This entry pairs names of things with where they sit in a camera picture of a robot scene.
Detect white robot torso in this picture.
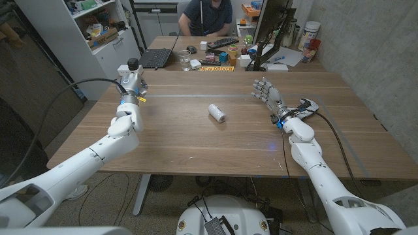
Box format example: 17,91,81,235
176,195,272,235

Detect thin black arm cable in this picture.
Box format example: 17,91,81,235
280,129,334,234

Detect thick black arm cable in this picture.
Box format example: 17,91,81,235
0,77,128,190
312,109,365,200

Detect cardboard box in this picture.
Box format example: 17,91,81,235
86,27,119,50

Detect white wipes canister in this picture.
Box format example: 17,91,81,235
297,21,321,52

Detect black keyboard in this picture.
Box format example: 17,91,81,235
206,37,239,50

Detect orange box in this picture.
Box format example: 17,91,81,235
241,3,262,17

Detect thin black floor cable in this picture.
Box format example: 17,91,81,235
78,172,131,228

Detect white cabinet with drawers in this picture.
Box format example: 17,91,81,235
14,0,141,101

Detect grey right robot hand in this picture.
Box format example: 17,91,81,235
250,77,291,121

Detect blue marker pen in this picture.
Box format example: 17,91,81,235
266,55,286,65

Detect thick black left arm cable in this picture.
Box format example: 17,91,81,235
0,77,128,190

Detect white table leg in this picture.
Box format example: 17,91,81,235
132,174,152,217

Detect grey bottle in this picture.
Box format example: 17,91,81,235
282,18,298,48

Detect clear plastic cup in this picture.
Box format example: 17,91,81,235
301,45,317,64

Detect white paper sheet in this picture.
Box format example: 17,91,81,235
257,44,303,68

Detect clear drinking glass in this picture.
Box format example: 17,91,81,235
178,50,192,72

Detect black computer monitor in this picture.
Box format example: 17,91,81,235
251,0,297,71

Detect black laptop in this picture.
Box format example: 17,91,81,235
138,31,181,69

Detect white power strip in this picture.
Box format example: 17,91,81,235
116,64,144,76

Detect yellow new driver sign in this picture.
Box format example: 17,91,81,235
198,66,235,72

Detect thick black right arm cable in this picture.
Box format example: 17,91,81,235
312,109,365,200

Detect white open shelf unit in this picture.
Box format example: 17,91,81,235
235,18,259,37

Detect white cylindrical roll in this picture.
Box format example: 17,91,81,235
208,103,227,123

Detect black round floor fan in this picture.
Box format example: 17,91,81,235
148,174,174,193

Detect grey finned module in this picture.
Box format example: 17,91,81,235
204,217,236,235

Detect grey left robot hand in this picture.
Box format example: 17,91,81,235
119,72,149,99

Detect person in dark shirt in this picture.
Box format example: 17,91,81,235
178,0,233,37

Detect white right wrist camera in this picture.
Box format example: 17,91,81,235
295,97,320,120

